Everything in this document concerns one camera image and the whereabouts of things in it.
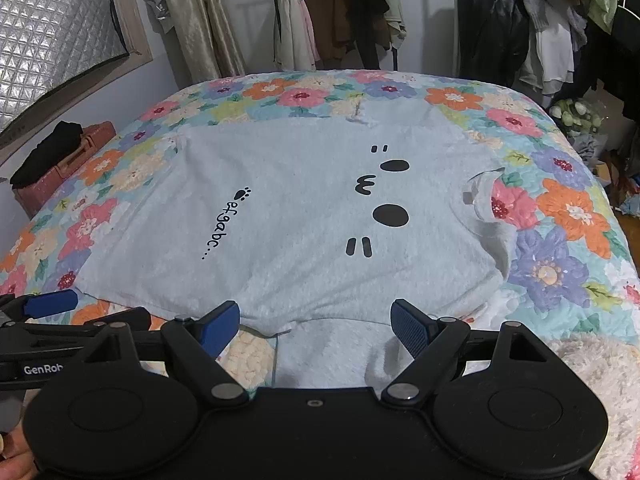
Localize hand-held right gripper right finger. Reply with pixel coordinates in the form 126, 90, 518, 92
382, 299, 551, 407

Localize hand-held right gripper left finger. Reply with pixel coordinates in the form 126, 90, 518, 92
75, 301, 249, 408

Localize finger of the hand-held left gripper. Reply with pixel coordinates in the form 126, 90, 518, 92
80, 306, 152, 335
0, 289, 79, 322

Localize light grey printed t-shirt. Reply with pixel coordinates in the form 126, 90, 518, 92
77, 112, 516, 391

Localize folded black clothes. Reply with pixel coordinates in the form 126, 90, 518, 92
9, 121, 83, 188

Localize black clothes rack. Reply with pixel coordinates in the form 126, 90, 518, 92
257, 0, 401, 73

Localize person's left hand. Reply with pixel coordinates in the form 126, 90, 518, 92
0, 430, 36, 480

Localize pink-brown hard suitcase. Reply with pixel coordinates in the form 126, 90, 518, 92
12, 120, 117, 221

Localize floral quilted bedspread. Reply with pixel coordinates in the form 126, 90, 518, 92
0, 69, 640, 396

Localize white fluffy blanket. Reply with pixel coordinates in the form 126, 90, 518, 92
542, 332, 640, 466

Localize grey cloth pile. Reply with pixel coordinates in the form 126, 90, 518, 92
575, 136, 603, 163

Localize white flower bouquet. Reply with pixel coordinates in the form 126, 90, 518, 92
549, 99, 607, 137

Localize silver quilted window cover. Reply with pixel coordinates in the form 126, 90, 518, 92
0, 0, 132, 133

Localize cream hanging garment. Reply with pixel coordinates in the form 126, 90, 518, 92
274, 0, 306, 71

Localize white hanging garment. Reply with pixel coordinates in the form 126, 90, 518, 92
517, 22, 576, 96

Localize beige satin curtain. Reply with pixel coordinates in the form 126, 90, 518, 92
155, 0, 247, 86

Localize pink hanging garment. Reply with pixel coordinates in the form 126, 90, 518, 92
295, 0, 321, 68

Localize black hanging garment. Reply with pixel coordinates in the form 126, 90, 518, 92
310, 0, 391, 71

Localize pale green hanging vest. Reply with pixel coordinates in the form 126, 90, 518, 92
378, 0, 408, 52

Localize brown hanging garment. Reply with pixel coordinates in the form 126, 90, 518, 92
300, 0, 361, 61

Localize black hanging coat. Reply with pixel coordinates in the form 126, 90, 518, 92
575, 5, 640, 196

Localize grey knit hanging garment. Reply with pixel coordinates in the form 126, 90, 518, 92
517, 0, 588, 53

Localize beige window frame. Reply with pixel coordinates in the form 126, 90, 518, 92
0, 0, 155, 161

